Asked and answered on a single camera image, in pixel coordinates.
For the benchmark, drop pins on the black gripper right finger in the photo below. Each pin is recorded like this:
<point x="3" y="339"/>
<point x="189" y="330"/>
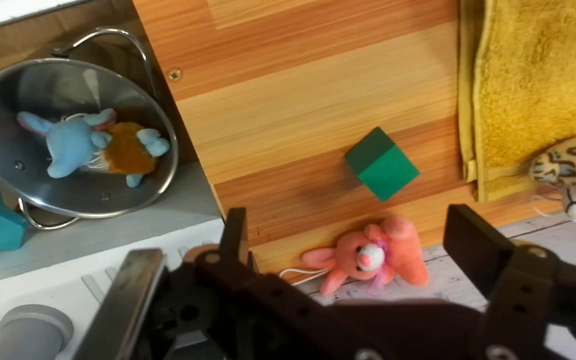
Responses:
<point x="478" y="253"/>

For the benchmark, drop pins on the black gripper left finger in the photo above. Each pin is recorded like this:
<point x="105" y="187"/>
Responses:
<point x="232" y="232"/>

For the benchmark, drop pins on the pink bunny plush toy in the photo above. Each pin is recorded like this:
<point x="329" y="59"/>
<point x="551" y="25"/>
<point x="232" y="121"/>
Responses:
<point x="355" y="256"/>

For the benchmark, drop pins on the green cube block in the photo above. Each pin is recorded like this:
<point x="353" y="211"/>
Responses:
<point x="385" y="167"/>

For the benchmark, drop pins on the blue and brown plush toy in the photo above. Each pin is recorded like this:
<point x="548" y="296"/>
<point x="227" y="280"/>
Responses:
<point x="74" y="143"/>

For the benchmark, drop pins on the yellow towel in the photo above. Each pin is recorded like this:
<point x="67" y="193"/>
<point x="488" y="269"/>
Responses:
<point x="540" y="80"/>

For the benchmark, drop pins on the white sink basin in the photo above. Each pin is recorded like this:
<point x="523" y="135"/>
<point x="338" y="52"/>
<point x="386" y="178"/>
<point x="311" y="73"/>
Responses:
<point x="169" y="212"/>

